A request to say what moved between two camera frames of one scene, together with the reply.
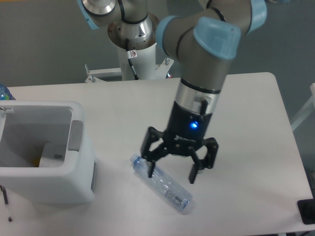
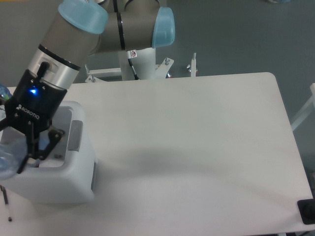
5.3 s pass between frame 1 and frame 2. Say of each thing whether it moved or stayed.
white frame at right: stayed
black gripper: moved
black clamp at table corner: stayed
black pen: stayed
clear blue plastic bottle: moved
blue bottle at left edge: stayed
